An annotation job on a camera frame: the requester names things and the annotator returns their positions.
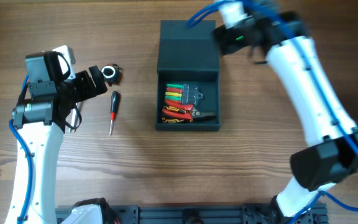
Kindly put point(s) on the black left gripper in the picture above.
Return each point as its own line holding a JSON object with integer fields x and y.
{"x": 81, "y": 86}

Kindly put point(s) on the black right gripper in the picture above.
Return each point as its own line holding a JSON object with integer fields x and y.
{"x": 225, "y": 38}

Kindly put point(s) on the black red screwdriver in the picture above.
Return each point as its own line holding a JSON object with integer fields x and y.
{"x": 115, "y": 101}

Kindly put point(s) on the orange black pliers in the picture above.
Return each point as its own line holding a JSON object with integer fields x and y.
{"x": 170, "y": 119}

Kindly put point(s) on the clear precision screwdriver set case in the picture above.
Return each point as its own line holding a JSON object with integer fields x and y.
{"x": 185, "y": 94}

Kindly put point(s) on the dark teal hinged box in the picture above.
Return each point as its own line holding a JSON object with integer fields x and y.
{"x": 189, "y": 56}

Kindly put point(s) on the red handled wire stripper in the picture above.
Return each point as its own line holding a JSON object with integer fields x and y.
{"x": 192, "y": 114}

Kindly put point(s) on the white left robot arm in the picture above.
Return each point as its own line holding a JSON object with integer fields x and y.
{"x": 50, "y": 92}

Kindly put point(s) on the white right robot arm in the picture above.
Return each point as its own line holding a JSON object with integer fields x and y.
{"x": 331, "y": 135}

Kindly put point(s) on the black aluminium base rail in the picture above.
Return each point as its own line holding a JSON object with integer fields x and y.
{"x": 248, "y": 213}

